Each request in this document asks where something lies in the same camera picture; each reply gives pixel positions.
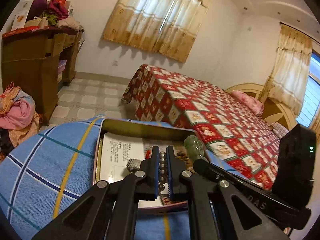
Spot green jade pendant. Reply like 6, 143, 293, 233
183, 135, 204, 162

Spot pearl bead necklace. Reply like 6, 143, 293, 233
126, 151, 169, 197

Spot pink metal tin box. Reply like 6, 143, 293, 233
93, 117, 213, 214

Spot red patterned bedspread bed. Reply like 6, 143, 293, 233
123, 64, 280, 190

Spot striped pillow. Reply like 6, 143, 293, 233
271, 122, 289, 139

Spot blue plaid tablecloth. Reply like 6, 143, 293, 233
0, 114, 246, 240

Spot pink pillow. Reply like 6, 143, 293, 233
230, 90, 264, 116

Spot cream wooden headboard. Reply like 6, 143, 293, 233
226, 83, 297, 131

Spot beige side curtain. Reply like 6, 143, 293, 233
259, 24, 312, 116

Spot pink clothes pile on floor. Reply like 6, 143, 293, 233
0, 82, 41, 161

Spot boxes in desk shelf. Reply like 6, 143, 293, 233
57, 60, 67, 92

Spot beige window curtain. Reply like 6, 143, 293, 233
103, 0, 211, 63

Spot brown wooden desk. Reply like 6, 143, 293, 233
1, 27, 83, 125

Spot red flat box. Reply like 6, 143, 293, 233
2, 25, 39, 38

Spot clothes pile on desk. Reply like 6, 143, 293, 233
24, 0, 81, 31

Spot white product box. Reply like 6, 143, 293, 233
11, 0, 33, 30

